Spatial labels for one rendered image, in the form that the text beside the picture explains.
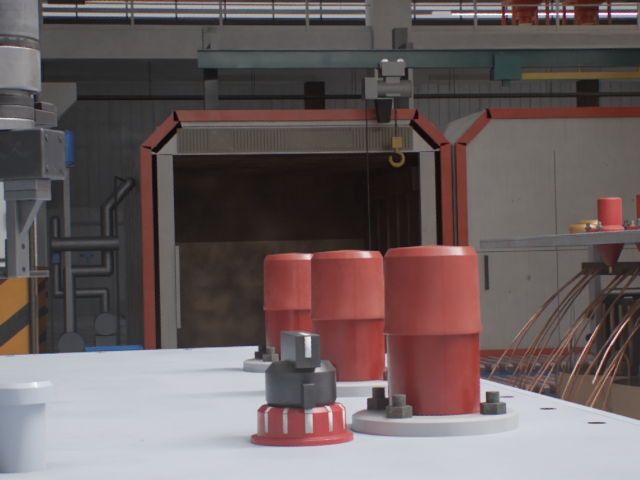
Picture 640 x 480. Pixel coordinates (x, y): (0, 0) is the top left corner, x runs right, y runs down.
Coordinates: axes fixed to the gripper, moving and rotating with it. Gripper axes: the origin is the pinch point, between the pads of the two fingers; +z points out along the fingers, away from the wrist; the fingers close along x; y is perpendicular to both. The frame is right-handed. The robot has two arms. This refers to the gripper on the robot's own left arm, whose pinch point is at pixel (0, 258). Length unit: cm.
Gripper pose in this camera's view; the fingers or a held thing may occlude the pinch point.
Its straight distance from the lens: 165.8
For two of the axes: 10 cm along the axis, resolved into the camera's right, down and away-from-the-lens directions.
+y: -3.3, 0.0, -9.5
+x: 9.5, -0.3, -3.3
